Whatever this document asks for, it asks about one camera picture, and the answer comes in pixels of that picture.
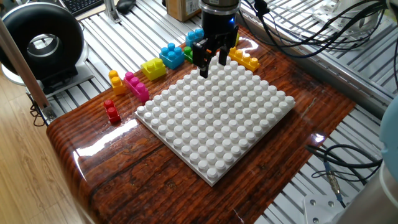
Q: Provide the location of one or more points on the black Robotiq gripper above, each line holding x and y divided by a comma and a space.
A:
217, 25

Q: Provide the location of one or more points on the long yellow four-stud block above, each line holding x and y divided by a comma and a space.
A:
245, 60

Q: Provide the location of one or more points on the green two-stud block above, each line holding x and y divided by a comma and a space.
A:
187, 54

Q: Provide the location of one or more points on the light blue long block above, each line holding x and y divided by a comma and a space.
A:
192, 37

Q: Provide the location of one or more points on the blue four-stud square block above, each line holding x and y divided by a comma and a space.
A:
171, 57

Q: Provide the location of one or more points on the labelled cardboard box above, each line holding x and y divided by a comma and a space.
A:
182, 9

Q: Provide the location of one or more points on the lime yellow two-stud block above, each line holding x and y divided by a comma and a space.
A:
153, 70

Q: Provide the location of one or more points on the white studded baseplate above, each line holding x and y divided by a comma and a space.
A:
214, 124

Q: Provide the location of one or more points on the magenta three-stud block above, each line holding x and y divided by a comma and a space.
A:
136, 88

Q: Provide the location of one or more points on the black computer mouse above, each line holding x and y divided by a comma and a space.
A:
125, 6

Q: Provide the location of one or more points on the red two-stud block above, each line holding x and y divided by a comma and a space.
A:
112, 113

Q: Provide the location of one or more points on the black keyboard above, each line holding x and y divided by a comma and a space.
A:
81, 5

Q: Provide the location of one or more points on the glossy wood-grain board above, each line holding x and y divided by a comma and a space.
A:
130, 174

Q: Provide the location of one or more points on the slanted wooden beam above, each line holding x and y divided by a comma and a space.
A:
28, 77

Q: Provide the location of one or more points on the white metal mounting plate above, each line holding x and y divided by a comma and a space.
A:
323, 210

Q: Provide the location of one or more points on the aluminium post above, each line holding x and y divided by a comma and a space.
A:
111, 12

